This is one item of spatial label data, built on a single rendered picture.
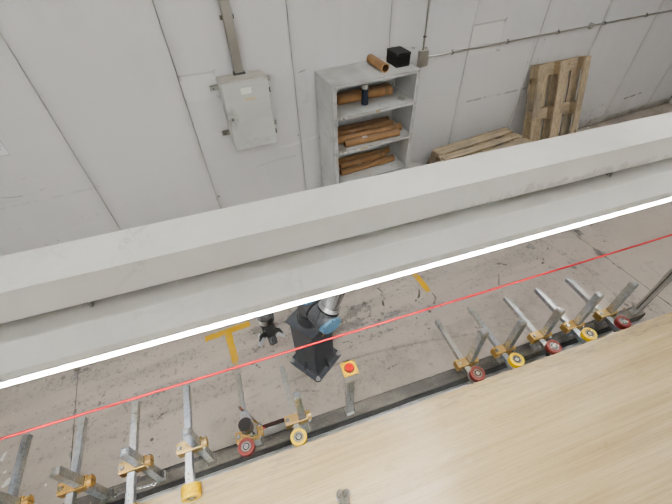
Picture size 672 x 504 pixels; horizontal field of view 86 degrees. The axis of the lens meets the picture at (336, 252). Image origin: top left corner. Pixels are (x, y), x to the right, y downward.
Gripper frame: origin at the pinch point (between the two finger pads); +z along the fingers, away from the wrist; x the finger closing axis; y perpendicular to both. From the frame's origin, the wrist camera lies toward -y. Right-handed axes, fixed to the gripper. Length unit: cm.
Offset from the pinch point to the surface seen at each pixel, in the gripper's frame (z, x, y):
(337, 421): 24, -19, -47
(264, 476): 4, 23, -63
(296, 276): -143, -3, -81
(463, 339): 94, -154, -6
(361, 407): 24, -35, -46
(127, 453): -19, 71, -38
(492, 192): -149, -36, -82
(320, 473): 4, -1, -72
